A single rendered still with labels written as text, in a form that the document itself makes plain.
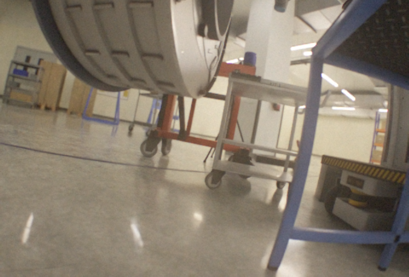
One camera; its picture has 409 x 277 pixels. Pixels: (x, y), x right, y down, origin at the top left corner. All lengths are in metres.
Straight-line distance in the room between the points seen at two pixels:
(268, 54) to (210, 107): 7.64
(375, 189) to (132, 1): 1.03
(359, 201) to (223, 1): 1.35
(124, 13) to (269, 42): 3.86
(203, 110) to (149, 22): 10.73
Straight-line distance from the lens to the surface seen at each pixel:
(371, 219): 1.01
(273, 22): 4.59
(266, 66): 4.16
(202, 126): 11.29
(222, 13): 1.46
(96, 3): 0.67
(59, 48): 0.86
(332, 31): 0.50
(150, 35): 0.63
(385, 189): 1.01
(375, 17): 0.48
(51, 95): 7.17
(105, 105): 9.73
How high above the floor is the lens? 0.33
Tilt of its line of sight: 2 degrees up
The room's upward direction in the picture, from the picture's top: 11 degrees clockwise
